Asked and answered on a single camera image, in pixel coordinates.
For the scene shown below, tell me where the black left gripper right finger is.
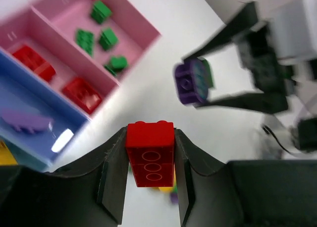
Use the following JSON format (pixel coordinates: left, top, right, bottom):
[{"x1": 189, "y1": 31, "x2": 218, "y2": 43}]
[{"x1": 174, "y1": 129, "x2": 317, "y2": 227}]

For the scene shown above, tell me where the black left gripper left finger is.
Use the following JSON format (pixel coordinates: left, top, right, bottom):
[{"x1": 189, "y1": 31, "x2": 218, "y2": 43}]
[{"x1": 0, "y1": 128, "x2": 128, "y2": 227}]

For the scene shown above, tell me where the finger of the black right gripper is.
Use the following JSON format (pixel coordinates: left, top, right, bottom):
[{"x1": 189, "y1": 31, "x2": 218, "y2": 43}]
[
  {"x1": 195, "y1": 93, "x2": 289, "y2": 114},
  {"x1": 182, "y1": 1, "x2": 259, "y2": 61}
]

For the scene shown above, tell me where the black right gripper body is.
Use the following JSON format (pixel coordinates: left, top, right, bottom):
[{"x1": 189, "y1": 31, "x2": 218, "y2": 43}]
[{"x1": 234, "y1": 21, "x2": 294, "y2": 96}]

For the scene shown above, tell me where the purple lotus lego brick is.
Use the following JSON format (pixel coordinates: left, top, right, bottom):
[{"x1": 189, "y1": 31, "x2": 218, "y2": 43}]
[{"x1": 174, "y1": 58, "x2": 209, "y2": 105}]

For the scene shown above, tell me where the red base lego brick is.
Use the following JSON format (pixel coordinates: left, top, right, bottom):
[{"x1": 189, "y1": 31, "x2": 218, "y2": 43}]
[{"x1": 125, "y1": 120, "x2": 175, "y2": 187}]

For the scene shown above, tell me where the purple round lego brick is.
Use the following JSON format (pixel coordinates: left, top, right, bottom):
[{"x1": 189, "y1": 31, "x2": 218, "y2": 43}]
[{"x1": 0, "y1": 109, "x2": 54, "y2": 134}]

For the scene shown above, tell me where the small green lego brick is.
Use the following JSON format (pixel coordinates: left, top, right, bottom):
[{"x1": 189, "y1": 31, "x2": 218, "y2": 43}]
[{"x1": 99, "y1": 28, "x2": 118, "y2": 51}]

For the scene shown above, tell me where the green lego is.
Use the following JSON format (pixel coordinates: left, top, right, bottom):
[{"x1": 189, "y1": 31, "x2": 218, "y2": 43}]
[{"x1": 90, "y1": 0, "x2": 112, "y2": 24}]

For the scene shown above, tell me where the red oval lego brick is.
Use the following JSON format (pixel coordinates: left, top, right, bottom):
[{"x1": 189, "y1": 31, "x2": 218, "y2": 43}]
[{"x1": 12, "y1": 45, "x2": 56, "y2": 83}]

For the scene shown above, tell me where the purple scalloped lego brick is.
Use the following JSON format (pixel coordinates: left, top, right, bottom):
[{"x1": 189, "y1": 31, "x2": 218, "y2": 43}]
[{"x1": 170, "y1": 192, "x2": 178, "y2": 205}]

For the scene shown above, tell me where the green arched lego brick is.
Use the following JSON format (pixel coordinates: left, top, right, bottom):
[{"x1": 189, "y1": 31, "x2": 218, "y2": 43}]
[{"x1": 201, "y1": 58, "x2": 214, "y2": 89}]

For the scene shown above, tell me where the green studded lego plate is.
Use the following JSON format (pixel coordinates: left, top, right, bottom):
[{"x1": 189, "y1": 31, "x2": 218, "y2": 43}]
[{"x1": 75, "y1": 29, "x2": 95, "y2": 57}]

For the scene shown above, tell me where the light blue container tray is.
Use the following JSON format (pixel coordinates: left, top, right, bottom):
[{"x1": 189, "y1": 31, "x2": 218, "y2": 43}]
[{"x1": 0, "y1": 133, "x2": 57, "y2": 172}]

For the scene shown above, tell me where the small red lego in tray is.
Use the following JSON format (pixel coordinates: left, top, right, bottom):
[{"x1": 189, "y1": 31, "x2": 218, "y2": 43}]
[{"x1": 62, "y1": 77, "x2": 103, "y2": 114}]

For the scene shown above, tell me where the large pink container tray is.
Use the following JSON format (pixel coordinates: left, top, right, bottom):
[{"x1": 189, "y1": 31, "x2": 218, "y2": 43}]
[{"x1": 31, "y1": 0, "x2": 163, "y2": 85}]

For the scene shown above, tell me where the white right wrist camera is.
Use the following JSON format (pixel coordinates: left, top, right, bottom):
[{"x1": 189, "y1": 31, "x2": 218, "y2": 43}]
[{"x1": 269, "y1": 0, "x2": 317, "y2": 61}]

